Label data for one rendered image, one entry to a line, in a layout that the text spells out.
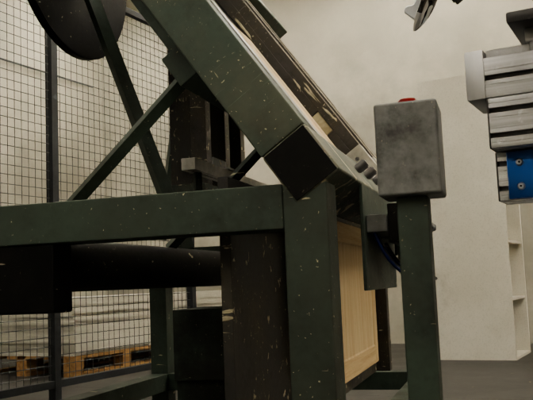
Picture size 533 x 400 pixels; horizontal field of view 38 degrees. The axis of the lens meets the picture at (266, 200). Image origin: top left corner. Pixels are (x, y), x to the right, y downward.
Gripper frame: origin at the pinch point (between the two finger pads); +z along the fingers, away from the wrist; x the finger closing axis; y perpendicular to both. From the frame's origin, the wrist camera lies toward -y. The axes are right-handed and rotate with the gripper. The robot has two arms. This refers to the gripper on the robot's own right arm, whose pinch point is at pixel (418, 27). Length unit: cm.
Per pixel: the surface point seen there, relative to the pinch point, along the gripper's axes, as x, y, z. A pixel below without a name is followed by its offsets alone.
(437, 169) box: 74, -44, 36
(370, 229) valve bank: 50, -28, 54
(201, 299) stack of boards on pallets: -387, 248, 221
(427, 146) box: 74, -41, 33
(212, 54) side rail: 82, 7, 32
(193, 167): 1, 54, 65
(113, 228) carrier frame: 86, 11, 73
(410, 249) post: 72, -45, 52
